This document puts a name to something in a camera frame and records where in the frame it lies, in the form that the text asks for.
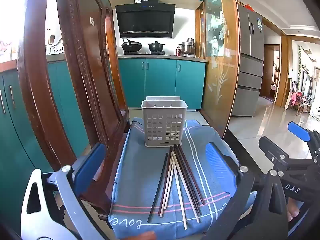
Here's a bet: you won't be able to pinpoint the wooden doorway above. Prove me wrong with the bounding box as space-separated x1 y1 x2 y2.
260 44 281 103

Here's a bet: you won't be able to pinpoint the stainless steel pot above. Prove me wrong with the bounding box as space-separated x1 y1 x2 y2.
178 38 197 55

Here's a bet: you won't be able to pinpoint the beige chopstick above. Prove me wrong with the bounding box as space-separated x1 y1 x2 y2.
171 152 187 230
160 152 174 218
164 166 175 210
174 159 201 223

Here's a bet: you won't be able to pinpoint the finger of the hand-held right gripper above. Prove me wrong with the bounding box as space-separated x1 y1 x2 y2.
287 121 320 160
258 136 313 167

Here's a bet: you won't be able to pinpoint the blue striped cloth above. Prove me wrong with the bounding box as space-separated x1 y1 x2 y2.
107 117 250 240

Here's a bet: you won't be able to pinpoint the wood framed glass door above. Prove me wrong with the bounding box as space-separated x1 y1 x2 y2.
196 0 242 138

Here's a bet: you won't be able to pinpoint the green hanging vine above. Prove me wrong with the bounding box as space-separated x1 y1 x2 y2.
297 45 303 90

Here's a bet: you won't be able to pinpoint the black range hood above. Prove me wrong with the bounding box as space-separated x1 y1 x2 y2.
115 0 176 39

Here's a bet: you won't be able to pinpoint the teal base cabinets under window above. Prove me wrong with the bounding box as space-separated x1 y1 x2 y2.
0 60 90 230

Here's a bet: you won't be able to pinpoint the person's right hand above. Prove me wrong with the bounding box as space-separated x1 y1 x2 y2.
287 200 304 222

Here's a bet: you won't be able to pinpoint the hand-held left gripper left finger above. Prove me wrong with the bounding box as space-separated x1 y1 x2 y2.
20 142 107 240

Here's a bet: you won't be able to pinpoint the black chopstick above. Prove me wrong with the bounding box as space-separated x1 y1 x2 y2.
147 153 169 223

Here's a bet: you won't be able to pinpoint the black wok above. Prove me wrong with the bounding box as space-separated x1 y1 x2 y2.
121 39 143 53

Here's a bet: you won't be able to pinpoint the wooden chairs with clothes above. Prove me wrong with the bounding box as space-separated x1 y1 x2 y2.
287 77 313 116

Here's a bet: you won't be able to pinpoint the teal base cabinets under stove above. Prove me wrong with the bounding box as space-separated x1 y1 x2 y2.
118 58 207 110

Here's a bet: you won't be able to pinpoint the carved wooden chair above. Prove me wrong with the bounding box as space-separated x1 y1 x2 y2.
16 0 130 220

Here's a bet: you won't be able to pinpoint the grey plastic utensil holder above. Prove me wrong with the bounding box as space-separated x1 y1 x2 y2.
141 96 188 147

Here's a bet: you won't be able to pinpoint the gas stove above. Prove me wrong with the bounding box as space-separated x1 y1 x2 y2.
123 51 166 55

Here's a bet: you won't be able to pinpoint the grey refrigerator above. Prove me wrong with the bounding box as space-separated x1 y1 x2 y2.
231 4 265 117

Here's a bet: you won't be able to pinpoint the black lidded pot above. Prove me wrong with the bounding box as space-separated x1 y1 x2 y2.
147 41 166 53

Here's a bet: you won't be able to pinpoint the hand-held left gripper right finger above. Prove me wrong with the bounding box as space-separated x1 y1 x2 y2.
205 142 289 240

